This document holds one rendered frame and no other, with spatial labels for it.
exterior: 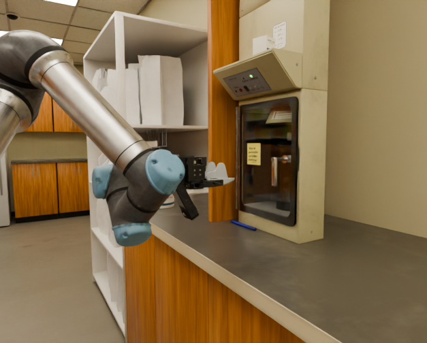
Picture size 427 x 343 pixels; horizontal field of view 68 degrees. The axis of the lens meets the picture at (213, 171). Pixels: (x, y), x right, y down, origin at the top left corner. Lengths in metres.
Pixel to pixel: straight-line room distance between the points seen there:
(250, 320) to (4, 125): 0.67
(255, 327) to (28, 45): 0.76
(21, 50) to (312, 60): 0.75
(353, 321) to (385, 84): 0.92
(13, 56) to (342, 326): 0.78
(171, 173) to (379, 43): 1.03
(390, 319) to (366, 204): 0.75
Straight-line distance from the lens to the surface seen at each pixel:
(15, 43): 0.75
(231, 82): 1.15
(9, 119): 0.75
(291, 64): 0.97
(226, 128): 1.25
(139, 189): 0.60
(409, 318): 0.71
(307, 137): 1.00
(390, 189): 1.32
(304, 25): 1.04
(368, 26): 1.44
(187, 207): 0.80
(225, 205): 1.27
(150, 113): 2.11
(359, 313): 0.69
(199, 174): 0.81
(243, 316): 0.85
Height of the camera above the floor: 1.25
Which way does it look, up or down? 5 degrees down
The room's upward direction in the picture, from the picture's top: straight up
